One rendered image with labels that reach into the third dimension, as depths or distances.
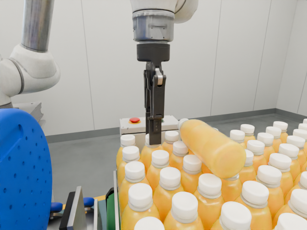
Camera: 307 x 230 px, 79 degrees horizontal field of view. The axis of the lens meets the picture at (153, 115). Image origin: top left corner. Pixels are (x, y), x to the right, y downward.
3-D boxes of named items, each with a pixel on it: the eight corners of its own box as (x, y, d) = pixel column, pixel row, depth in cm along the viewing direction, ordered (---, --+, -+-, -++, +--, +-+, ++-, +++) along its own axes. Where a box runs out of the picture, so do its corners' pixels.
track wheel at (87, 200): (73, 197, 45) (73, 206, 43) (93, 195, 46) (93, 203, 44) (77, 201, 48) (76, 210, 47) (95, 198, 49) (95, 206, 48)
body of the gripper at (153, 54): (134, 44, 44) (135, 82, 47) (139, 41, 37) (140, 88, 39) (164, 44, 46) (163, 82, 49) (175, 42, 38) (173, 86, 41)
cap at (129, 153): (119, 158, 43) (119, 151, 43) (128, 151, 47) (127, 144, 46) (134, 162, 42) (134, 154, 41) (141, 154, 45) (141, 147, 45)
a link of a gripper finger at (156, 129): (158, 110, 44) (161, 114, 41) (158, 130, 45) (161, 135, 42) (152, 111, 43) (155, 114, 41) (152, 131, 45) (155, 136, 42)
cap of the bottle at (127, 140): (133, 139, 53) (133, 133, 53) (136, 145, 50) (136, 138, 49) (119, 141, 52) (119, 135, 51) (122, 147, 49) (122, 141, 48)
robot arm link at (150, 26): (134, 8, 34) (135, 42, 36) (181, 11, 36) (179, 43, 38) (129, 18, 43) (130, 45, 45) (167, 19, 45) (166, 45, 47)
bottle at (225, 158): (254, 159, 33) (203, 125, 51) (235, 135, 31) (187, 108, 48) (226, 186, 34) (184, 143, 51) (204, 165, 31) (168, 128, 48)
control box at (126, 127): (120, 143, 70) (119, 117, 66) (171, 138, 74) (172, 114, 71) (122, 157, 60) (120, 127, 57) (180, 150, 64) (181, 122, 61)
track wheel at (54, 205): (39, 202, 43) (38, 212, 42) (60, 199, 44) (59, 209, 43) (45, 206, 47) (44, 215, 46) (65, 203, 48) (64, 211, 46)
